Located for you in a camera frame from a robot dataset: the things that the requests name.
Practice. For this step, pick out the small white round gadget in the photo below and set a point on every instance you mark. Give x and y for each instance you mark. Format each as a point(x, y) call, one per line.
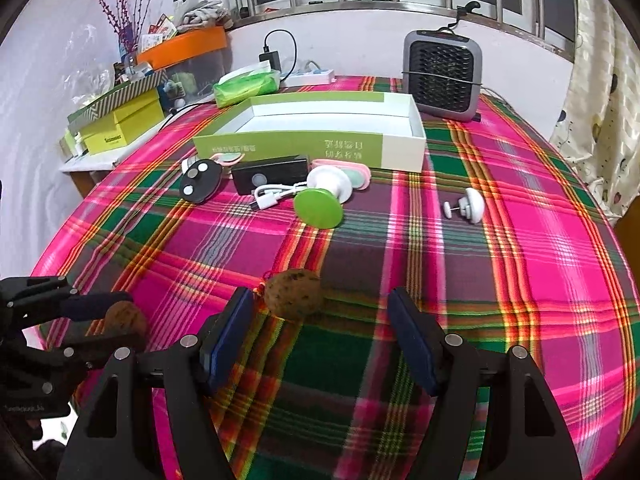
point(189, 164)

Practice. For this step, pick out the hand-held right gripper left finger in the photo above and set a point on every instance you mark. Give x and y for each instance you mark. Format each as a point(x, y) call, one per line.
point(227, 345)

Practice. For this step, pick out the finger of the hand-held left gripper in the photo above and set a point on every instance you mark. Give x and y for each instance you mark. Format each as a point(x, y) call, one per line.
point(85, 305)
point(90, 350)

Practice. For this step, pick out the green and white cardboard box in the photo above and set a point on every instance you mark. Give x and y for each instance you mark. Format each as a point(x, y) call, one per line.
point(325, 125)

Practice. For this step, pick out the black rectangular device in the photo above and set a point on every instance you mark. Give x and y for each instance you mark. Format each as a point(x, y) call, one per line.
point(270, 174)

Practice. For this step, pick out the clear container with orange lid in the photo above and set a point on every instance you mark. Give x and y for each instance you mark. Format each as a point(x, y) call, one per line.
point(187, 55)

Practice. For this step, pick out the pink clip case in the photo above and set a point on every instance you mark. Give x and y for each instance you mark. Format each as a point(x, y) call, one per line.
point(357, 172)

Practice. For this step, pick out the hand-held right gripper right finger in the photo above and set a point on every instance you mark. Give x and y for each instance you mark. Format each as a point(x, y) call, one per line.
point(412, 345)

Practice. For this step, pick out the grey fan heater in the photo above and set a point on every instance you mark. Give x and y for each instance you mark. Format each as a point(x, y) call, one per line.
point(442, 75)

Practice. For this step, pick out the white dome gadget with pin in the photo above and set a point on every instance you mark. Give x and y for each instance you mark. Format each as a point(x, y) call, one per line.
point(470, 204)

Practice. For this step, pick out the green tissue pack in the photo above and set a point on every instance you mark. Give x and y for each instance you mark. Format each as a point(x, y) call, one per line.
point(247, 86)

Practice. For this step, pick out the black oval key fob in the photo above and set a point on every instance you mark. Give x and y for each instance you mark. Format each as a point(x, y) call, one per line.
point(200, 182)

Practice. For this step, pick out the white knitted gloves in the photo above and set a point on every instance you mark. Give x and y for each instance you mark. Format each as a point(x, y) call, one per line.
point(205, 12)

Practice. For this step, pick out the white power strip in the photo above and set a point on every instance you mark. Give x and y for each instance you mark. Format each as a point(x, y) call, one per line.
point(310, 78)

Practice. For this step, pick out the striped cardboard box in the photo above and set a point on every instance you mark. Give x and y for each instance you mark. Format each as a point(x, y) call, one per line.
point(117, 95)

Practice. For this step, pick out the green and white round gadget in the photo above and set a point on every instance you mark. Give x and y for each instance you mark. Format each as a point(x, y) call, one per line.
point(320, 200)

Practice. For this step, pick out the white side table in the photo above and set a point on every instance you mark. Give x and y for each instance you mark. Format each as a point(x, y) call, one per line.
point(100, 162)

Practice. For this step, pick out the purple flower branches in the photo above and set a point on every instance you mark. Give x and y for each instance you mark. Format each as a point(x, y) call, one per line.
point(125, 5)

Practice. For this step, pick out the yellow-green cardboard box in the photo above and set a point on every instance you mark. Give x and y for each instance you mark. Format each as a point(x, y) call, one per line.
point(122, 122)

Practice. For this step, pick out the plaid tablecloth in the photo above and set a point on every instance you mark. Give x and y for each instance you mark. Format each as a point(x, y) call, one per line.
point(450, 285)

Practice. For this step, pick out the small pink and white gadget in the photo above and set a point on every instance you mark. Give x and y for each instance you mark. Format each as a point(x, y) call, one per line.
point(227, 159)

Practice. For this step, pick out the cream patterned curtain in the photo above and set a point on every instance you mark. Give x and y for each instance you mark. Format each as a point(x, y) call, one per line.
point(602, 110)

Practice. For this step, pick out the round brown walnut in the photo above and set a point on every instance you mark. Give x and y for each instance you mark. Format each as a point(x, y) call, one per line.
point(127, 322)

